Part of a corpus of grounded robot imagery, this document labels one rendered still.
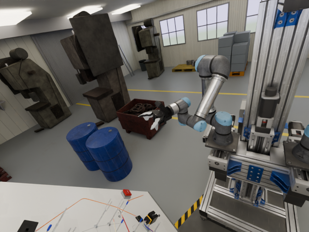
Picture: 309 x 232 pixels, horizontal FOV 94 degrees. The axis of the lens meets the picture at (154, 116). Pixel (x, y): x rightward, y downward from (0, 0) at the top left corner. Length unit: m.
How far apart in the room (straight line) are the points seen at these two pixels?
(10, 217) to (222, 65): 1.17
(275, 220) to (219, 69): 1.63
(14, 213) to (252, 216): 1.92
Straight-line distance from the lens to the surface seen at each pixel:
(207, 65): 1.02
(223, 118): 1.14
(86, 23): 3.71
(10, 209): 0.84
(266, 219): 2.09
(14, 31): 6.09
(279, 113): 1.30
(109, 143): 2.21
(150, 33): 6.81
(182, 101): 0.96
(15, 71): 5.35
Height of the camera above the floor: 2.04
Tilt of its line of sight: 31 degrees down
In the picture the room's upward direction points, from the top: 14 degrees counter-clockwise
